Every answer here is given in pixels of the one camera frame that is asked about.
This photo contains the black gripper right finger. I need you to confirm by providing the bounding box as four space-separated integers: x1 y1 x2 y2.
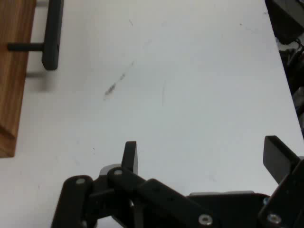
258 135 304 228

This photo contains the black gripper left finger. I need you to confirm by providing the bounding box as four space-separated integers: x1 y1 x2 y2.
50 141 220 228

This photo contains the black box-shaped device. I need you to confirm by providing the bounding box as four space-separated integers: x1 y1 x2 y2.
265 0 304 45

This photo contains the wooden drawer front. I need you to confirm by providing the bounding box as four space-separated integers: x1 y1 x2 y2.
0 0 38 158

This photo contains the black bar drawer handle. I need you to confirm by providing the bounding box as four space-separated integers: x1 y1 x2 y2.
7 0 65 71

